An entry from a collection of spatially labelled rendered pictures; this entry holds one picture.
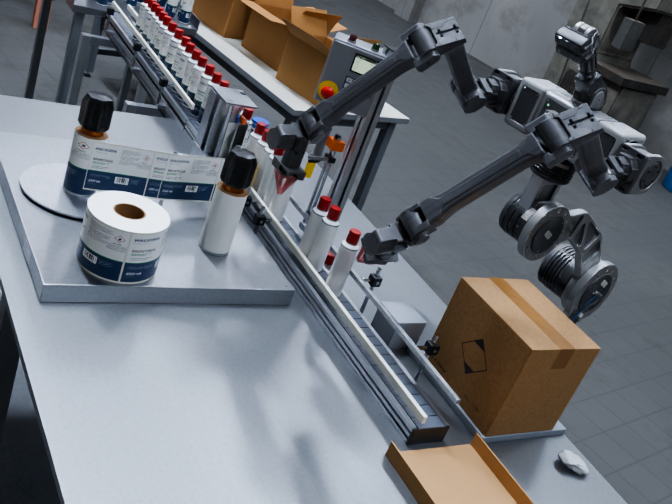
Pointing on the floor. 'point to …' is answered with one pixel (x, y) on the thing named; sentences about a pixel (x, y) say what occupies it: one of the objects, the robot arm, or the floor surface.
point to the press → (619, 53)
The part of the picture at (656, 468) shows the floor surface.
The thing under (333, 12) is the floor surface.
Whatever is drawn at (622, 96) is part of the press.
